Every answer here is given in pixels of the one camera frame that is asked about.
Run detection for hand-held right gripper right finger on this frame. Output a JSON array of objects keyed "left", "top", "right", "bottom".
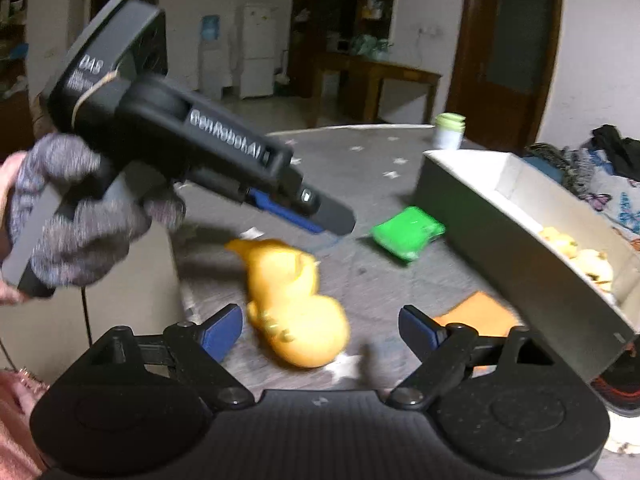
[{"left": 387, "top": 305, "right": 555, "bottom": 409}]

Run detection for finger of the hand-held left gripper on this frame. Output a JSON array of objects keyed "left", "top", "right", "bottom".
[{"left": 245, "top": 184, "right": 357, "bottom": 237}]

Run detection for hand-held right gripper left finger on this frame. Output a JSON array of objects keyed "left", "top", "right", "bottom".
[{"left": 90, "top": 304, "right": 256, "bottom": 409}]

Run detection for yellow plush toy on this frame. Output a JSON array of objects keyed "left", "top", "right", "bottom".
[{"left": 225, "top": 238, "right": 351, "bottom": 369}]

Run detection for green soft block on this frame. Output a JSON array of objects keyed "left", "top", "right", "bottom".
[{"left": 371, "top": 206, "right": 446, "bottom": 263}]

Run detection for white cardboard box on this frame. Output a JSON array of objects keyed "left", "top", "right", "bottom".
[{"left": 415, "top": 148, "right": 640, "bottom": 384}]

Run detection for person's left hand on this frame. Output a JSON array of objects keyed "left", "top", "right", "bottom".
[{"left": 9, "top": 132, "right": 187, "bottom": 288}]

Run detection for orange paper sheet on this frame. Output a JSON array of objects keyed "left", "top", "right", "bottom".
[{"left": 431, "top": 290, "right": 522, "bottom": 343}]

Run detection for water dispenser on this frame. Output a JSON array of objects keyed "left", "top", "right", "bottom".
[{"left": 198, "top": 14, "right": 224, "bottom": 95}]

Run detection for white refrigerator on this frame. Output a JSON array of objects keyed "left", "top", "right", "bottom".
[{"left": 234, "top": 3, "right": 279, "bottom": 100}]

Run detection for wooden table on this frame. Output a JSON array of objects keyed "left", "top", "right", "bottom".
[{"left": 309, "top": 50, "right": 444, "bottom": 129}]

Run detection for yellow toys in box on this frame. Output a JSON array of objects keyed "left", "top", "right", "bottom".
[{"left": 539, "top": 226, "right": 616, "bottom": 292}]

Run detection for white jar with green lid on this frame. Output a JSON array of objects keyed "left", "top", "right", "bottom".
[{"left": 432, "top": 112, "right": 467, "bottom": 151}]

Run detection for red and black shoe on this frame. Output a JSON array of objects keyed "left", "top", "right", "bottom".
[{"left": 590, "top": 337, "right": 640, "bottom": 417}]

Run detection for dark wooden shelf cabinet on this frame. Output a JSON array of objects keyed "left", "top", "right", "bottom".
[{"left": 289, "top": 0, "right": 401, "bottom": 86}]

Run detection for person's pink clothing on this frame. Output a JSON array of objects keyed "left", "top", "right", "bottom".
[{"left": 0, "top": 367, "right": 52, "bottom": 480}]

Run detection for butterfly printed blanket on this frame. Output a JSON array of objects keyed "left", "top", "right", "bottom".
[{"left": 582, "top": 175, "right": 640, "bottom": 243}]

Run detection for pile of dark clothes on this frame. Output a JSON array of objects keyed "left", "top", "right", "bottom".
[{"left": 524, "top": 124, "right": 640, "bottom": 197}]

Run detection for brown wooden door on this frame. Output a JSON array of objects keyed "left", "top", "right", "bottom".
[{"left": 445, "top": 0, "right": 566, "bottom": 147}]

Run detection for black cable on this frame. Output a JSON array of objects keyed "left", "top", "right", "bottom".
[{"left": 79, "top": 285, "right": 95, "bottom": 347}]

